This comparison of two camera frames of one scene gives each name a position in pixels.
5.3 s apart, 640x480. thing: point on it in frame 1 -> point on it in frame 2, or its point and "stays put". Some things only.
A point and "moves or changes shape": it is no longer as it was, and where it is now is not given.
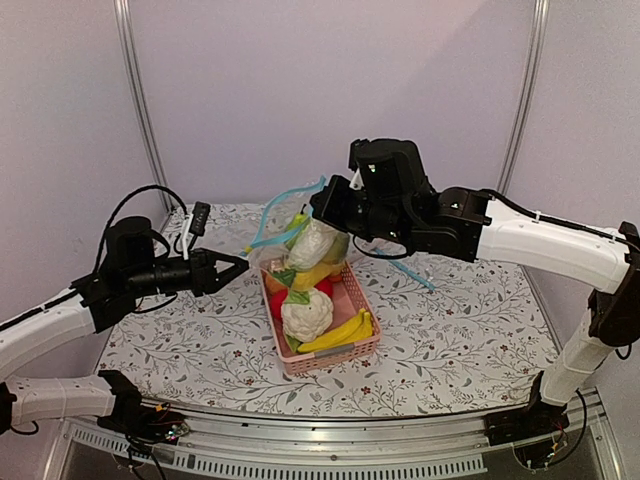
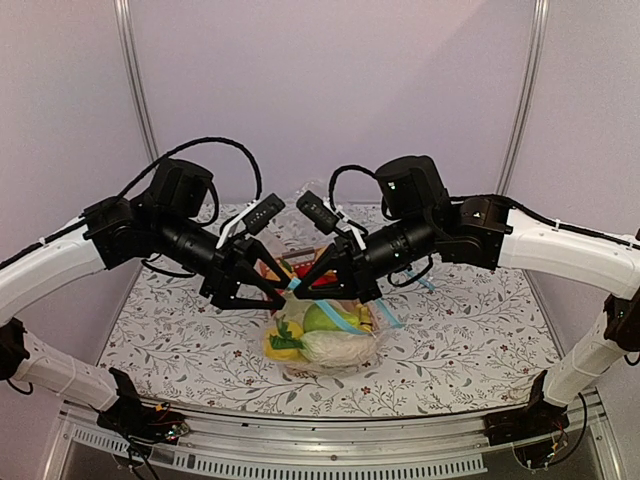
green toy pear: [297, 229] -> [316, 320]
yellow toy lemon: [308, 279] moves or changes shape
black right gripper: [325, 204] -> [358, 287]
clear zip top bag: [288, 241] -> [326, 336]
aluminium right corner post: [537, 53] stays put
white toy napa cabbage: [310, 246] -> [328, 348]
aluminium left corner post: [129, 36] stays put
